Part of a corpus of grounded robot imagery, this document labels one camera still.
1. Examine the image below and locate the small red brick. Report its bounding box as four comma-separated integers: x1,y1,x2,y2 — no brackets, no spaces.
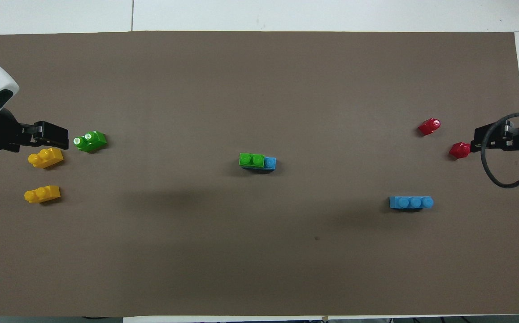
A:
418,118,441,136
449,142,472,159

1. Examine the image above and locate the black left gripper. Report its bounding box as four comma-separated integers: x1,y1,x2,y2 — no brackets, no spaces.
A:
0,109,69,152

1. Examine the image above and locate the green brick with white stickers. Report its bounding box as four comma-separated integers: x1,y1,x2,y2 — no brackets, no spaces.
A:
73,131,107,153

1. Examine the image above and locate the blue three-stud brick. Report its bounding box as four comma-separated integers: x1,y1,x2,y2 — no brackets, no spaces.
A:
240,156,277,173
389,196,434,210

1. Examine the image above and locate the plain green two-stud brick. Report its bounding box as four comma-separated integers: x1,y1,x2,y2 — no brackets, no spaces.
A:
239,153,266,170

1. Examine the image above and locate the yellow two-stud brick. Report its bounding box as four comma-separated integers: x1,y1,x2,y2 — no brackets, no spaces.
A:
28,148,64,169
24,185,61,204

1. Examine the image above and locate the brown table mat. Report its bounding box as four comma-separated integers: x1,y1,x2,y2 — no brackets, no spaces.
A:
0,31,519,318

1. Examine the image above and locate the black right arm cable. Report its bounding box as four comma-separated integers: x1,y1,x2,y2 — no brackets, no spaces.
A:
481,112,519,188

